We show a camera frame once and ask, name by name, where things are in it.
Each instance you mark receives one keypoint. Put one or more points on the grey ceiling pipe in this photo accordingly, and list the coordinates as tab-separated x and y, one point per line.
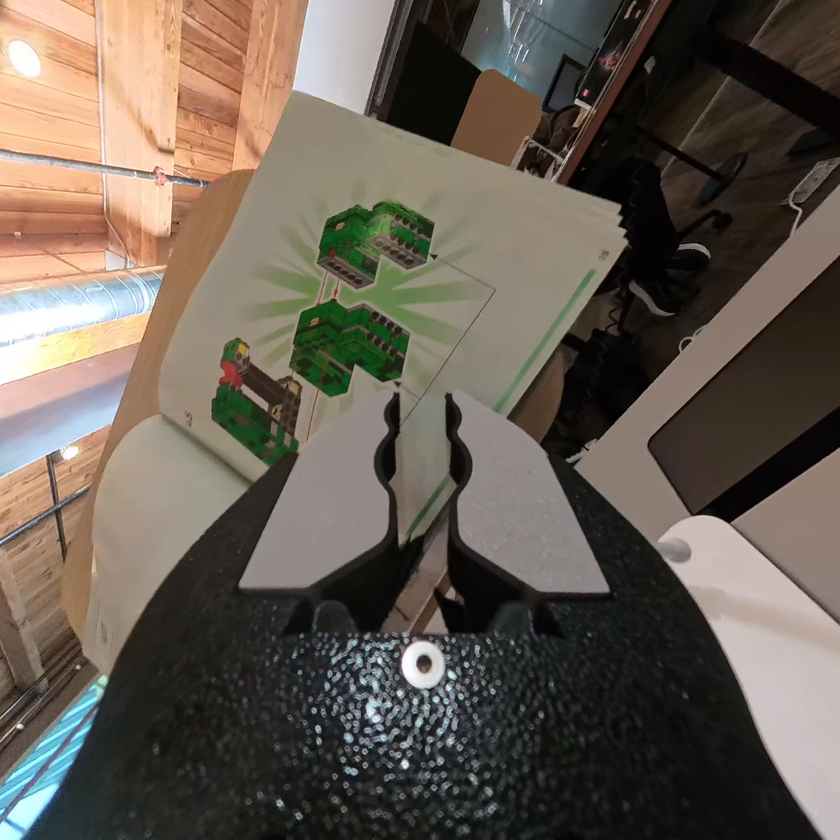
65	161

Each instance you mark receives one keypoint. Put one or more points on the building instruction booklet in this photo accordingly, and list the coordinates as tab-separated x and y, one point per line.
459	229

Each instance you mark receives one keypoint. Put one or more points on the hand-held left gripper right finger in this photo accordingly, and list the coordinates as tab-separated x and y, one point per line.
525	525

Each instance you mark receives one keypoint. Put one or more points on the black printed box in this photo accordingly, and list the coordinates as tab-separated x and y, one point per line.
610	59

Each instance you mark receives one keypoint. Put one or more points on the black office chair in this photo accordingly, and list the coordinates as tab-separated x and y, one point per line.
656	216

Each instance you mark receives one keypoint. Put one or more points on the silver ventilation duct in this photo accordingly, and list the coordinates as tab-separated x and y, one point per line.
65	302

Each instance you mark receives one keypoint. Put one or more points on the large black screen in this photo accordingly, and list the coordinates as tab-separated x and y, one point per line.
426	85

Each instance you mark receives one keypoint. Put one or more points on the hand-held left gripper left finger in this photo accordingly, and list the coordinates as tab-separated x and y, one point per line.
321	518

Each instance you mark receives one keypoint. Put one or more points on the round ceiling lamp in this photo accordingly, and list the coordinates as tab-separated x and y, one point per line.
23	58

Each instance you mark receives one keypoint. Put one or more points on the white wooden book stand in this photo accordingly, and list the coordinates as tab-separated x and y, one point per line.
774	689

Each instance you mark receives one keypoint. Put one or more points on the white power strip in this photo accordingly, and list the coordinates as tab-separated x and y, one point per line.
814	184

